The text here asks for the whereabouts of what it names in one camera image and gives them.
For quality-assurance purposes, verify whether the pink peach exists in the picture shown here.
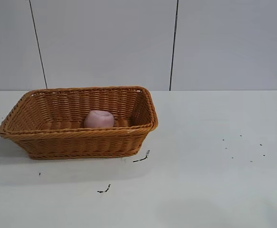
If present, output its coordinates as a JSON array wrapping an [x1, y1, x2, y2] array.
[[84, 110, 115, 129]]

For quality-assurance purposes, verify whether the brown woven wicker basket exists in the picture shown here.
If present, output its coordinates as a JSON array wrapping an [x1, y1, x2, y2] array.
[[0, 85, 159, 160]]

